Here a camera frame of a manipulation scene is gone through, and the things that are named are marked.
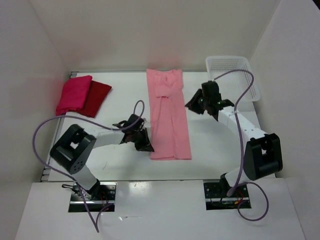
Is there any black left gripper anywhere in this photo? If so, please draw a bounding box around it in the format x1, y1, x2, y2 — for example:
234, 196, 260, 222
130, 127, 154, 152

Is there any light pink t shirt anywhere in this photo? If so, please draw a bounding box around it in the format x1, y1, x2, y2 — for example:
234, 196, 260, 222
146, 69, 192, 160

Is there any dark red t shirt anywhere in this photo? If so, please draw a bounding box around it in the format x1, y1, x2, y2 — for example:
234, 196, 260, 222
77, 81, 112, 118

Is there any magenta t shirt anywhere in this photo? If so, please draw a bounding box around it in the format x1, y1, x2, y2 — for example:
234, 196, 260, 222
55, 75, 93, 116

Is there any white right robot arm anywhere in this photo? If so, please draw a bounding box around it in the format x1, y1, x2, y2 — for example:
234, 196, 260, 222
185, 81, 283, 197

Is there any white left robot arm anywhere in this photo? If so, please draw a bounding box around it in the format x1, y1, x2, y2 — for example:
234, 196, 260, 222
50, 114, 155, 200

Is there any white plastic basket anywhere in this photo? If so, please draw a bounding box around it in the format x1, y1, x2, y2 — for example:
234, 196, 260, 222
205, 55, 252, 103

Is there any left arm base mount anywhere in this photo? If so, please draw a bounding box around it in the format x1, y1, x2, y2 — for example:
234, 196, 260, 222
62, 181, 117, 213

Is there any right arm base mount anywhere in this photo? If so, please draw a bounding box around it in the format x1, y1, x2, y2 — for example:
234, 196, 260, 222
203, 180, 252, 211

